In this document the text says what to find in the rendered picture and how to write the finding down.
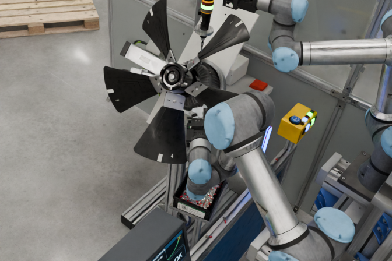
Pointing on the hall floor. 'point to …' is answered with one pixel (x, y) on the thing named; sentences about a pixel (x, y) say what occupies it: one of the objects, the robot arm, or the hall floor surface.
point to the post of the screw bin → (196, 233)
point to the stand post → (178, 173)
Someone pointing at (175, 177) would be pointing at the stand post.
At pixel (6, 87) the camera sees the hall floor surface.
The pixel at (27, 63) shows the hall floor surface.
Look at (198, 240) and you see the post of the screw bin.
